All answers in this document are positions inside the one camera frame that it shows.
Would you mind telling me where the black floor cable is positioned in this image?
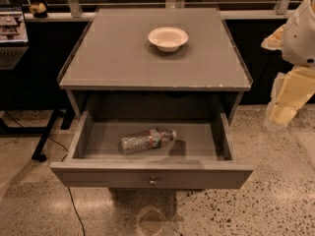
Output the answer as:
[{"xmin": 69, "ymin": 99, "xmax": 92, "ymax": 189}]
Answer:
[{"xmin": 3, "ymin": 110, "xmax": 87, "ymax": 236}]

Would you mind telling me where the yellow black tape dispenser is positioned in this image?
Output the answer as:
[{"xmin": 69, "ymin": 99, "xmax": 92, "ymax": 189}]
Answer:
[{"xmin": 29, "ymin": 1, "xmax": 47, "ymax": 18}]

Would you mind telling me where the white paper bowl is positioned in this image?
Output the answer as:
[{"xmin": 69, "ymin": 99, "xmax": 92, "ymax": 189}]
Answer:
[{"xmin": 148, "ymin": 27, "xmax": 189, "ymax": 52}]

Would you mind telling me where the metal window rail frame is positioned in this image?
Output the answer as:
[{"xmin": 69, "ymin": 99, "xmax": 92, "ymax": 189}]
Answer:
[{"xmin": 19, "ymin": 0, "xmax": 315, "ymax": 22}]

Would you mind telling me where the laptop on side desk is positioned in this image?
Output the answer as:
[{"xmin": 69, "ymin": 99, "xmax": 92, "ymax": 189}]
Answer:
[{"xmin": 0, "ymin": 7, "xmax": 30, "ymax": 71}]

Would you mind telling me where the grey wooden cabinet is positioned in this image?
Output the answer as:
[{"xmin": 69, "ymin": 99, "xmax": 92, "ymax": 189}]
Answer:
[{"xmin": 58, "ymin": 8, "xmax": 252, "ymax": 116}]

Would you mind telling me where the clear plastic water bottle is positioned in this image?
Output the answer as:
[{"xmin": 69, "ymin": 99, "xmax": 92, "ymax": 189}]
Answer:
[{"xmin": 118, "ymin": 128, "xmax": 177, "ymax": 154}]

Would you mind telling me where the black desk leg frame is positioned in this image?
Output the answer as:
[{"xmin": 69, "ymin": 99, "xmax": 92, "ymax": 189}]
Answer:
[{"xmin": 0, "ymin": 109, "xmax": 75, "ymax": 162}]

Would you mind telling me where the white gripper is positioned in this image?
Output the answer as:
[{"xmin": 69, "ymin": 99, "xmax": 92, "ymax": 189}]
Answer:
[{"xmin": 261, "ymin": 0, "xmax": 315, "ymax": 132}]

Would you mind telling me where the open grey top drawer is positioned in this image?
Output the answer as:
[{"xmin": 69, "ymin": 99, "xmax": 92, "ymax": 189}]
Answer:
[{"xmin": 50, "ymin": 111, "xmax": 254, "ymax": 190}]

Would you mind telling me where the metal drawer knob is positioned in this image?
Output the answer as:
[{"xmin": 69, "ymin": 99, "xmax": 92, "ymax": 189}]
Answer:
[{"xmin": 149, "ymin": 176, "xmax": 157, "ymax": 186}]

